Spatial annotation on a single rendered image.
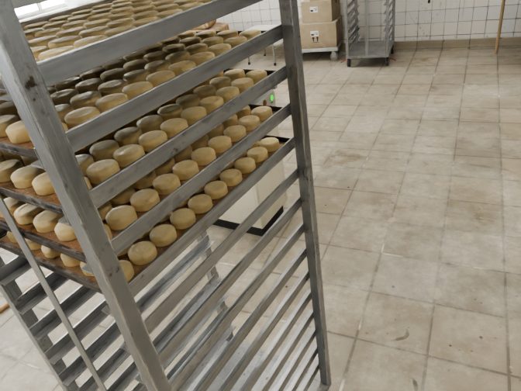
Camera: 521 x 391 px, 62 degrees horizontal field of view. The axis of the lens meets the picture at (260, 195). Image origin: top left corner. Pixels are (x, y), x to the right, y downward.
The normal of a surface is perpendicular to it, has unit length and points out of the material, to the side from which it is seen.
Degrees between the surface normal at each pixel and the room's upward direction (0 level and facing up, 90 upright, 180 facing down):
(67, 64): 90
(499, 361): 0
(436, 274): 0
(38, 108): 90
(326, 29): 88
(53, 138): 90
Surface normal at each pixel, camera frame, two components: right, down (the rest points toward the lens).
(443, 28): -0.40, 0.54
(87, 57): 0.84, 0.18
